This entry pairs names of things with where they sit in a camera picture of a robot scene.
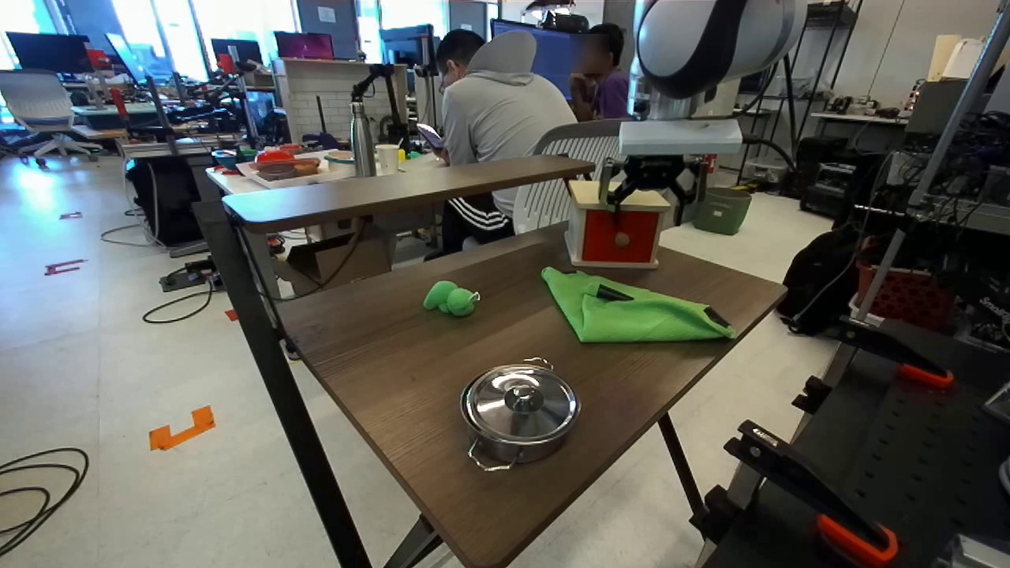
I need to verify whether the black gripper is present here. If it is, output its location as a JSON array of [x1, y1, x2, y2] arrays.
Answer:
[[599, 150, 707, 212]]

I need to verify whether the orange wooden drawer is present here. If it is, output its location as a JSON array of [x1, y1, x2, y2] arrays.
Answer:
[[576, 202, 667, 271]]

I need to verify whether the light wooden box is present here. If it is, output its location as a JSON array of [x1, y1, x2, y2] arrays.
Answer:
[[566, 176, 679, 271]]

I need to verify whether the green plastic basket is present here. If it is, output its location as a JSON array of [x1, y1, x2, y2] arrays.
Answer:
[[688, 183, 759, 235]]

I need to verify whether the white slatted office chair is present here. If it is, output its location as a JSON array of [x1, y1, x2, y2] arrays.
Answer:
[[513, 118, 628, 239]]

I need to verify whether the person in purple top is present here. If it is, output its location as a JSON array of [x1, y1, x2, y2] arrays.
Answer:
[[559, 22, 639, 123]]

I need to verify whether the green cloth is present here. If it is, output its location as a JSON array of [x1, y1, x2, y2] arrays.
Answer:
[[537, 263, 741, 348]]

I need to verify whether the person in grey hoodie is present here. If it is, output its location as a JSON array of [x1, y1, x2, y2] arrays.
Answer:
[[433, 24, 584, 257]]

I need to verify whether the black backpack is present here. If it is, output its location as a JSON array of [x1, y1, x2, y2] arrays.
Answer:
[[773, 220, 876, 340]]

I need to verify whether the green plush toy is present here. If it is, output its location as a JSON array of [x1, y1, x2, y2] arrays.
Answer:
[[420, 275, 487, 323]]

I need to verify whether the brown wooden desk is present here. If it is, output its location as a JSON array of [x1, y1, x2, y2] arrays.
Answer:
[[218, 155, 599, 230]]

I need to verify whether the steel pot with lid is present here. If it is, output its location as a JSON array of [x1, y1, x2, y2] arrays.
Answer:
[[455, 352, 584, 477]]

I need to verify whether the white cup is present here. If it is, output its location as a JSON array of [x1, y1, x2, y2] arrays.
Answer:
[[374, 140, 411, 179]]

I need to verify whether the red plastic crate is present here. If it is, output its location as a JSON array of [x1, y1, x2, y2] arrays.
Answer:
[[855, 257, 957, 334]]

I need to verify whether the grey metal pole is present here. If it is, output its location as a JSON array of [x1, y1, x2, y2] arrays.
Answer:
[[847, 0, 1010, 324]]

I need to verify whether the dark computer monitor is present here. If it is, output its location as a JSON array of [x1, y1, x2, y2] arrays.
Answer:
[[272, 27, 338, 63], [210, 33, 268, 79], [3, 27, 98, 77], [380, 22, 439, 68]]

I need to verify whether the steel water bottle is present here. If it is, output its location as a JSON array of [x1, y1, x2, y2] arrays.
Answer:
[[349, 68, 383, 179]]

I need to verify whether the black orange bar clamp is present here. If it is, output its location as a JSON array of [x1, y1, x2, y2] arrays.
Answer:
[[836, 311, 961, 395], [724, 417, 902, 568]]

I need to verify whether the cardboard box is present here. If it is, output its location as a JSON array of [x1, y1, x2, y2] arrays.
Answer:
[[281, 228, 399, 300]]

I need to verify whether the red object on tray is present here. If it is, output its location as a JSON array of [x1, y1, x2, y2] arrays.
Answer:
[[249, 141, 326, 183]]

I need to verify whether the black perforated mounting board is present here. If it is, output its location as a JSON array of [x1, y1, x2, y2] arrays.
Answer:
[[701, 331, 1010, 568]]

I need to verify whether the black power strip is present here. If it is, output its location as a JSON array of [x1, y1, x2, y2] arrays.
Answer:
[[154, 256, 222, 295]]

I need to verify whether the white rolling office chair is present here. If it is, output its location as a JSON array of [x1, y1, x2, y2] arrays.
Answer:
[[0, 68, 112, 167]]

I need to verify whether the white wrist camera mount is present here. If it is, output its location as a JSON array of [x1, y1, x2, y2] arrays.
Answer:
[[617, 118, 748, 163]]

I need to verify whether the black floor cable coil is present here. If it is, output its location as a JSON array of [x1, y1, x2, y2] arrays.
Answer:
[[0, 444, 94, 561]]

